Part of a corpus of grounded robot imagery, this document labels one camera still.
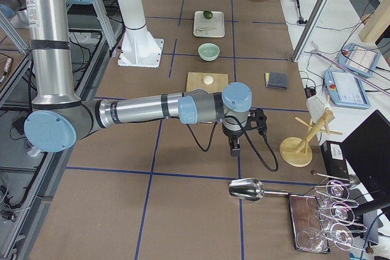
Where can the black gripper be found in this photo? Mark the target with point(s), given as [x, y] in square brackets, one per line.
[232, 134]

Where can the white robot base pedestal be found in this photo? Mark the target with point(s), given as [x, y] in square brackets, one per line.
[139, 48]

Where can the green avocado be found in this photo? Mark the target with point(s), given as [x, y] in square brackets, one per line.
[207, 14]

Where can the metal scoop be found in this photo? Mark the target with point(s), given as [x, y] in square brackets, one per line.
[251, 189]

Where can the black monitor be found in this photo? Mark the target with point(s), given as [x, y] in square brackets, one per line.
[367, 151]

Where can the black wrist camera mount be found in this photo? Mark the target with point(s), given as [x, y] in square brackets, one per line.
[257, 121]

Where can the clear wine glass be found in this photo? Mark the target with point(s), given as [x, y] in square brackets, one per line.
[311, 240]

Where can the far blue teach pendant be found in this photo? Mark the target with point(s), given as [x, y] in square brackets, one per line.
[359, 59]

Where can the blue teach pendant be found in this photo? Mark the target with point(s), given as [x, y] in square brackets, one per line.
[345, 90]
[359, 59]

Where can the bamboo cutting board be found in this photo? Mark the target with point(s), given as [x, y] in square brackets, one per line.
[195, 82]

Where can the light green bowl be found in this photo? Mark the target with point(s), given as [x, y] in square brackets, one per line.
[208, 51]

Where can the wooden mug tree stand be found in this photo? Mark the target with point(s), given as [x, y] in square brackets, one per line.
[296, 151]

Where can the black glass rack tray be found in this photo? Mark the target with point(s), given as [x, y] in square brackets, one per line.
[304, 214]

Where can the white steamed bun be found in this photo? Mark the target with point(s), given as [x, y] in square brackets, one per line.
[208, 80]

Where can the near blue teach pendant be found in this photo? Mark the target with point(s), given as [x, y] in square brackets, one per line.
[345, 90]

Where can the grey folded cloth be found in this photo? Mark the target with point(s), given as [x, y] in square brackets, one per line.
[277, 80]

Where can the aluminium frame post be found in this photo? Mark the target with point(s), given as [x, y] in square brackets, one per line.
[309, 29]

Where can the cream bear serving tray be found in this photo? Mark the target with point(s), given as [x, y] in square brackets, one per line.
[217, 20]

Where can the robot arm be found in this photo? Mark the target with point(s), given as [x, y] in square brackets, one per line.
[60, 118]

